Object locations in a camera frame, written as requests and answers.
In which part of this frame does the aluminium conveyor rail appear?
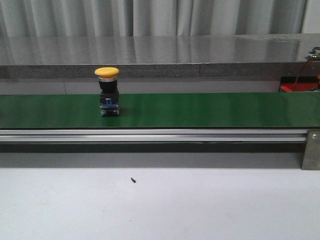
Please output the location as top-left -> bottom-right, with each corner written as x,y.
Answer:
0,128 -> 308,143

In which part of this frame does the small green circuit board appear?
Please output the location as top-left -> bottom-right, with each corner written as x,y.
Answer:
306,46 -> 320,60

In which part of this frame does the red orange wire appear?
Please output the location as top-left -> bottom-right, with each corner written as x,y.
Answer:
294,59 -> 313,93

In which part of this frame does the red bin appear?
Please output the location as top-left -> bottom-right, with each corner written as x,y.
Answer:
279,76 -> 319,92

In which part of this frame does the green conveyor belt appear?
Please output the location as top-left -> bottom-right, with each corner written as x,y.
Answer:
0,92 -> 320,129

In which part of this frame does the grey stone shelf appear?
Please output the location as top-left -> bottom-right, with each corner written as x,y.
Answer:
0,33 -> 320,79

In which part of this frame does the metal conveyor support bracket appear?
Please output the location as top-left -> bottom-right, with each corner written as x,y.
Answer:
301,130 -> 320,170

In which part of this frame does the grey curtain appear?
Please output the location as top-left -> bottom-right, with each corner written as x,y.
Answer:
0,0 -> 320,37

